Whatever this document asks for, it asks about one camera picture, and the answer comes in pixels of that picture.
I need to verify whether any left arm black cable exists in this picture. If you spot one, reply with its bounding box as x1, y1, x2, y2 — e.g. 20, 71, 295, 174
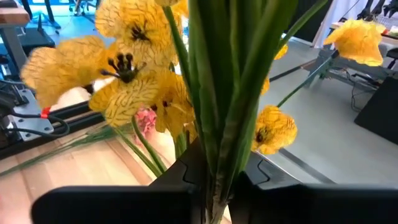
0, 107, 71, 139

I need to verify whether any grey metal mounting plate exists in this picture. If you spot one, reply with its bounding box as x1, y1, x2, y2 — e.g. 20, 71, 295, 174
7, 88, 55, 142

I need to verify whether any black flat floor panel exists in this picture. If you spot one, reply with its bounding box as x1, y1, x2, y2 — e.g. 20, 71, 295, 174
353, 77, 398, 146

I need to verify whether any grey metal table frame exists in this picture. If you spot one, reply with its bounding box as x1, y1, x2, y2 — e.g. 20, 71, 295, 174
306, 46, 398, 91

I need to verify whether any wooden top desk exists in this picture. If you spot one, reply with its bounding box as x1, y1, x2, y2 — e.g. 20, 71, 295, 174
0, 0, 32, 72

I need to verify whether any yellow artificial flower bunch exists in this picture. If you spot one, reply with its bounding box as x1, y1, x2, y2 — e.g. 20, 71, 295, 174
20, 0, 386, 224

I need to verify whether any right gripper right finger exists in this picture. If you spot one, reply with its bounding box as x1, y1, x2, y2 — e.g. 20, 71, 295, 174
229, 151, 398, 224

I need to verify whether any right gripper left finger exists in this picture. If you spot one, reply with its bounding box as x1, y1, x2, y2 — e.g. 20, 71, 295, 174
30, 138, 208, 224

